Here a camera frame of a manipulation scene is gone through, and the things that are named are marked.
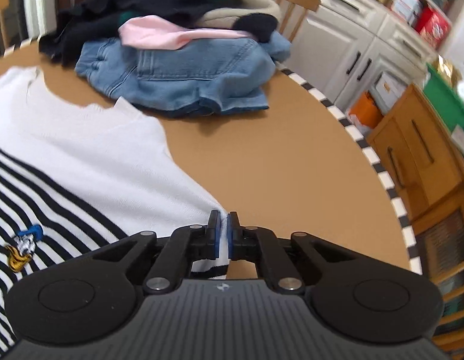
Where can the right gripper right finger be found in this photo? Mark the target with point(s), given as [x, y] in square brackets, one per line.
[352, 294]

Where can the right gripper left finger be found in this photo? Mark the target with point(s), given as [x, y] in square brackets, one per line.
[92, 296]

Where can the white black striped sweater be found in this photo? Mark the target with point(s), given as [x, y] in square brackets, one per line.
[74, 179]

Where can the wooden sideboard with drawers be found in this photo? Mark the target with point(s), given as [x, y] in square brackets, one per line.
[427, 169]

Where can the orange bag on floor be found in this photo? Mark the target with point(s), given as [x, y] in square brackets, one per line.
[364, 112]

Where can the green plastic bin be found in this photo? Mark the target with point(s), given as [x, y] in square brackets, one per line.
[444, 99]

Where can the white kitchen cabinet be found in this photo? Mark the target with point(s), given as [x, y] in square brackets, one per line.
[344, 46]

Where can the blue denim jacket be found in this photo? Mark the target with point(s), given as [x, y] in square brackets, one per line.
[205, 77]

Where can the pink garment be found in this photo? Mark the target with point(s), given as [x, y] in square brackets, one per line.
[156, 33]

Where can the red printed tin box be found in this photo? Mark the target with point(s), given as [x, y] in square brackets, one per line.
[432, 27]

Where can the green navy sweater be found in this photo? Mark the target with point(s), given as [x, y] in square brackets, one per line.
[97, 19]

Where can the white red carton box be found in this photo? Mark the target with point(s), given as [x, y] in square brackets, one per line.
[407, 10]

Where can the cream black knit garment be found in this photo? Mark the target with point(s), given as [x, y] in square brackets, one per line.
[260, 18]

